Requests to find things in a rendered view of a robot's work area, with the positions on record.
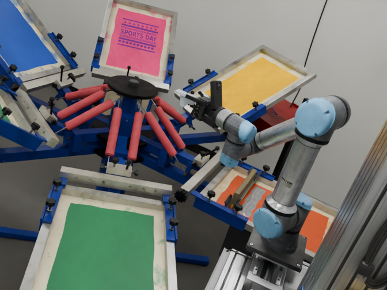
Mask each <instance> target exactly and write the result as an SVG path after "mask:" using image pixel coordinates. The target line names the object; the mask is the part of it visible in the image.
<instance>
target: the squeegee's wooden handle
mask: <svg viewBox="0 0 387 290"><path fill-rule="evenodd" d="M256 173H257V170H256V169H252V171H251V172H250V173H249V174H248V176H247V177H246V179H244V181H243V182H242V184H241V185H240V186H239V187H238V189H237V190H236V191H235V192H234V195H233V197H232V200H231V202H230V203H231V204H233V205H235V204H236V203H237V201H238V200H239V199H240V197H241V196H242V195H243V194H244V192H245V191H246V189H247V188H248V186H249V185H250V184H251V182H252V181H253V180H254V178H255V175H256Z"/></svg>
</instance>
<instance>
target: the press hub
mask: <svg viewBox="0 0 387 290"><path fill-rule="evenodd" d="M107 85H108V87H109V88H110V89H111V90H112V91H114V92H115V93H117V94H120V95H122V96H124V97H123V100H122V104H120V106H119V108H121V109H122V116H121V120H120V126H119V132H118V135H120V136H126V137H128V139H127V150H129V146H130V140H131V133H132V126H133V123H134V116H135V113H136V112H138V111H139V108H137V107H136V105H137V101H138V100H149V99H152V98H155V97H156V96H157V95H158V89H157V88H156V87H155V86H154V85H153V84H151V83H150V82H148V81H146V80H143V79H140V78H136V77H131V76H126V75H116V76H112V77H110V78H109V79H108V80H107ZM114 108H118V104H116V105H114V107H113V108H112V109H111V114H110V115H105V116H103V117H105V118H107V119H109V123H108V124H106V123H103V122H102V121H100V120H98V119H95V120H94V121H93V122H92V128H109V129H110V126H111V121H112V115H113V109H114ZM141 135H143V136H145V137H147V138H149V139H151V140H154V132H153V131H152V130H147V131H141ZM108 136H109V133H98V134H97V137H98V138H99V139H101V140H102V141H104V142H106V143H107V141H108ZM146 146H147V143H146V142H143V141H141V140H139V146H138V148H139V149H141V148H142V147H146ZM105 150H106V148H98V149H94V153H96V154H97V155H98V156H100V157H102V158H101V163H103V164H104V162H105V157H106V155H105ZM141 150H143V149H141ZM143 151H145V150H143ZM145 152H147V151H145ZM147 153H149V152H147ZM149 154H150V153H149ZM143 160H144V159H143V158H142V157H140V156H138V155H137V157H136V161H134V163H139V162H142V161H143ZM105 171H106V169H104V168H103V170H101V169H100V170H99V173H104V174H105ZM96 190H101V191H105V192H108V190H109V188H106V187H102V186H96Z"/></svg>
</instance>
